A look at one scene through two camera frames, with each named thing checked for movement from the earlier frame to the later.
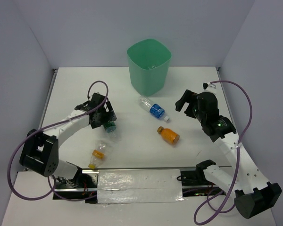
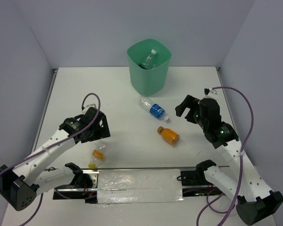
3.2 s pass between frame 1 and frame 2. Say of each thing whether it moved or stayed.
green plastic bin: stayed
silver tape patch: stayed
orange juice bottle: stayed
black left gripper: moved
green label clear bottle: moved
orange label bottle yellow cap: stayed
